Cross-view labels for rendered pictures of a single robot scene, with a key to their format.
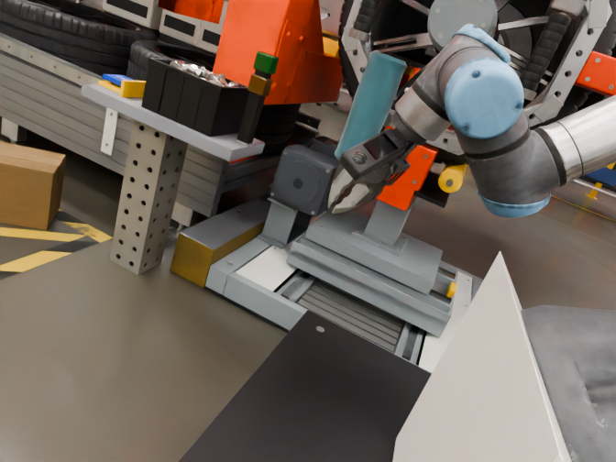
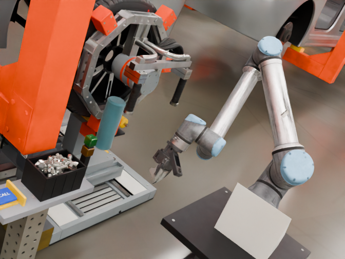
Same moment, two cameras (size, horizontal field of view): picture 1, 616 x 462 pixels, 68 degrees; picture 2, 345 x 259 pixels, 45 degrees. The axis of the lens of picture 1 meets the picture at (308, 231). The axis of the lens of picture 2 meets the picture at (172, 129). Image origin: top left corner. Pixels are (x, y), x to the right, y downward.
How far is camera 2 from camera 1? 182 cm
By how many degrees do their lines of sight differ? 67
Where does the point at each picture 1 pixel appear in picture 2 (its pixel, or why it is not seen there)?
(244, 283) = (71, 226)
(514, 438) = (280, 219)
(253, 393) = (202, 248)
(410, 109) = (184, 147)
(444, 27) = (145, 88)
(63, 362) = not seen: outside the picture
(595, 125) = (224, 131)
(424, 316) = (115, 173)
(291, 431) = (213, 246)
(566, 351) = (268, 200)
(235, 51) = (39, 132)
